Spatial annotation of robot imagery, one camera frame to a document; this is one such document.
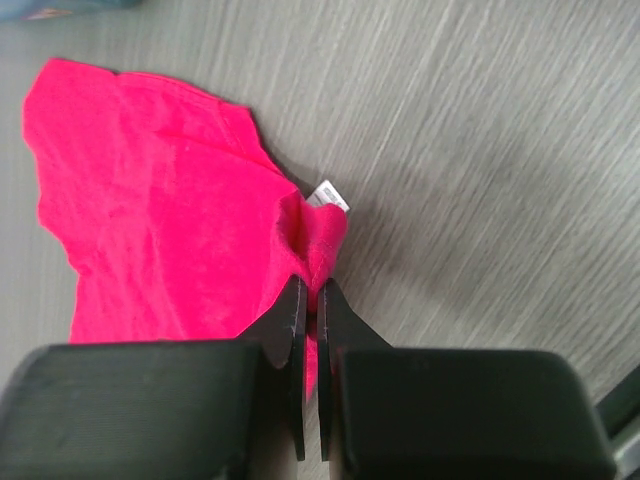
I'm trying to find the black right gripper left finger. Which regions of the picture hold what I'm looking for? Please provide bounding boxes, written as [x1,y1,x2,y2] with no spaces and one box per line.
[1,277,307,479]

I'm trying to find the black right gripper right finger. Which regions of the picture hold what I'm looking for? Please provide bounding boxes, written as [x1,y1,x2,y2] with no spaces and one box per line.
[317,281,616,479]

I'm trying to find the pink t shirt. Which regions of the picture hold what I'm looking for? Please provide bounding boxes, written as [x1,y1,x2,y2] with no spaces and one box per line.
[21,57,350,401]

